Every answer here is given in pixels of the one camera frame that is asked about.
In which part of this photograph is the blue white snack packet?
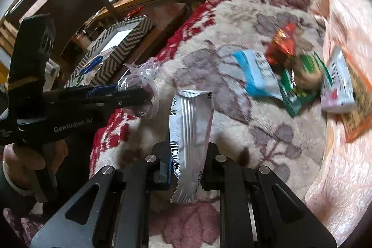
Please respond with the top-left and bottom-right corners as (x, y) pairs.
(232, 50), (284, 100)

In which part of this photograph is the chevron patterned storage box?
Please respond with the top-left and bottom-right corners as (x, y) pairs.
(64, 16), (154, 89)

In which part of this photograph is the orange cracker box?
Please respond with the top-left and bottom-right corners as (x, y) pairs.
(339, 47), (372, 144)

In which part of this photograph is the green cracker packet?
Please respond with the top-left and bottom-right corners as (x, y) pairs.
(277, 52), (330, 118)

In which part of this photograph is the white pink snack packet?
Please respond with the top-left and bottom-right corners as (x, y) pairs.
(320, 46), (356, 114)

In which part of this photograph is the clear snack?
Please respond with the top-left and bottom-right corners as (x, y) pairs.
(118, 61), (160, 120)

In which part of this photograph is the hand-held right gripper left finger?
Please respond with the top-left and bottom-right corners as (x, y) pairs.
(30, 142), (172, 248)

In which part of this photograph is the red foil snack packet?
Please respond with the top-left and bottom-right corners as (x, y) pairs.
(265, 23), (297, 65)

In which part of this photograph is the pink quilted blanket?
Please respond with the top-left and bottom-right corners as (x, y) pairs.
(302, 0), (372, 243)

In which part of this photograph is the person's left hand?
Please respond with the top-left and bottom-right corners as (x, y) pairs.
(3, 140), (69, 193)

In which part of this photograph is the floral fleece blanket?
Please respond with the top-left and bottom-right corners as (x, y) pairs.
(3, 0), (364, 248)

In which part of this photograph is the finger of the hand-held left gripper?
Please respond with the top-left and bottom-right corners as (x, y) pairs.
(42, 87), (154, 115)
(65, 84), (120, 98)

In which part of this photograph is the white striped snack packet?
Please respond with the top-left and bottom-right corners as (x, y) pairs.
(169, 89), (214, 203)

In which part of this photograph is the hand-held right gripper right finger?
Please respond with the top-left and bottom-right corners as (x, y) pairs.
(200, 142), (338, 248)

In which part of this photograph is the dark wooden coffee table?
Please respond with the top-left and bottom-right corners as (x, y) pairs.
(62, 2), (189, 86)

